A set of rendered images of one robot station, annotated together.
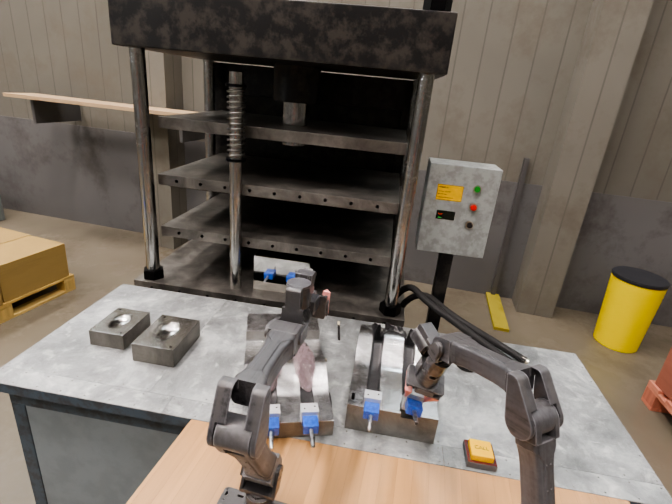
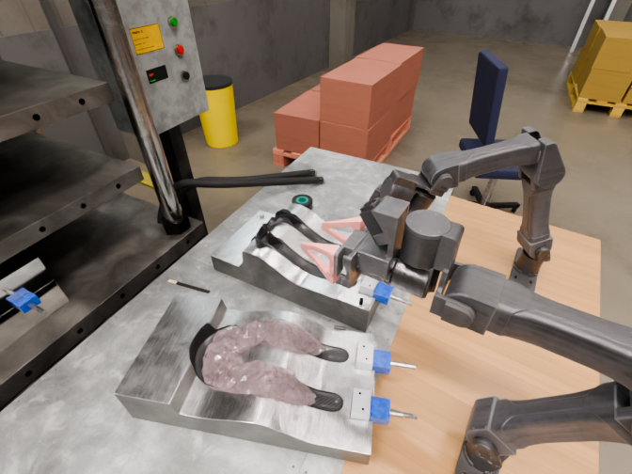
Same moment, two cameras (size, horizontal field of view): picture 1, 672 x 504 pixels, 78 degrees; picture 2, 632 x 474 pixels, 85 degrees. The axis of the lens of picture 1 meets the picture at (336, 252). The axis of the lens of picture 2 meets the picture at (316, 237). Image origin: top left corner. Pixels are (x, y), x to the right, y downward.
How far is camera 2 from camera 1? 102 cm
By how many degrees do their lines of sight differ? 61
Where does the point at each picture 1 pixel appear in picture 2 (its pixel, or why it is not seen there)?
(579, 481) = (435, 207)
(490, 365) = (508, 154)
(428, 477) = not seen: hidden behind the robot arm
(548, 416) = not seen: hidden behind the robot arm
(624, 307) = (219, 110)
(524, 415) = (560, 165)
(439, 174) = (123, 12)
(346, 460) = (409, 344)
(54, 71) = not seen: outside the picture
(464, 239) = (187, 96)
